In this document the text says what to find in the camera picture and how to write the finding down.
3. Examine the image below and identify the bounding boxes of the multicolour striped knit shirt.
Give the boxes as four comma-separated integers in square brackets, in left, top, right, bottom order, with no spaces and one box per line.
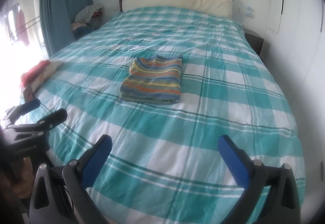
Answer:
[119,54,183,104]

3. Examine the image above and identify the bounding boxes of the red and cream folded clothes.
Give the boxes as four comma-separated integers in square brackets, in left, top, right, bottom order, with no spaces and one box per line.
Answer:
[21,60,64,92]

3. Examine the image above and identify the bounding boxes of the pile of clothes by curtain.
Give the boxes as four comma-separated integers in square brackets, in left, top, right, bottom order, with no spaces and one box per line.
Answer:
[71,4,104,40]

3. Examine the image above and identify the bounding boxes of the teal white plaid bedspread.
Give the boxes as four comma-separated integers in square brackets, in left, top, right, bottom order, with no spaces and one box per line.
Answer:
[28,7,306,223]

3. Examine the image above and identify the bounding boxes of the white wardrobe doors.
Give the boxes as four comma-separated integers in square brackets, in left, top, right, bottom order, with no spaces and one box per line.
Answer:
[264,0,324,115]

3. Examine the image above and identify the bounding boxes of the dark wooden nightstand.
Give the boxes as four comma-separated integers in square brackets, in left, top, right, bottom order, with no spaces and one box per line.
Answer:
[244,29,264,56]

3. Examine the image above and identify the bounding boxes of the white wall socket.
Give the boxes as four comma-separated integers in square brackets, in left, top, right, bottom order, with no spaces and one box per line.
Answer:
[238,7,255,19]

